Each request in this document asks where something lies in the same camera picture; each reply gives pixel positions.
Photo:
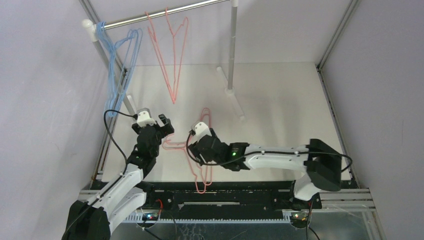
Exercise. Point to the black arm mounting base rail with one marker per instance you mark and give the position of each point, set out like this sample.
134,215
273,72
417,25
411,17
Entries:
237,202

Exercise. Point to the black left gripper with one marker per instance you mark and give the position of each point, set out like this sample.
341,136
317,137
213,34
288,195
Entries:
167,128

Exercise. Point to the circuit board with wires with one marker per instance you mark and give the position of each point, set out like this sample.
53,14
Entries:
153,214
301,220

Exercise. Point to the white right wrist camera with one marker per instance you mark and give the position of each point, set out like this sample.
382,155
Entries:
201,129

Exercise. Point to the metal clothes rack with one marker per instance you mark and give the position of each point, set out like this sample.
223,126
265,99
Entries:
91,29

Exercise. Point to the left circuit board with wires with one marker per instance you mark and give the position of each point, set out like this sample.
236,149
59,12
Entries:
153,214

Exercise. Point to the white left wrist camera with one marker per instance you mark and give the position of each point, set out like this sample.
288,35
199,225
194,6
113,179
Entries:
144,118

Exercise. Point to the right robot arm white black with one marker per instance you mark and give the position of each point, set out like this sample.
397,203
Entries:
320,164

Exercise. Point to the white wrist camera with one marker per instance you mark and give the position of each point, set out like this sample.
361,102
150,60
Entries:
201,129
144,118

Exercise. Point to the right circuit board with wires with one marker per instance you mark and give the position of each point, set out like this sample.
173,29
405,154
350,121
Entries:
301,220

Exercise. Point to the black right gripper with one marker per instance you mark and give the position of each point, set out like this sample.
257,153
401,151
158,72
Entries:
201,145

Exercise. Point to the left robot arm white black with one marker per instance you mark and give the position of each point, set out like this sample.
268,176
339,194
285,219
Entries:
97,217

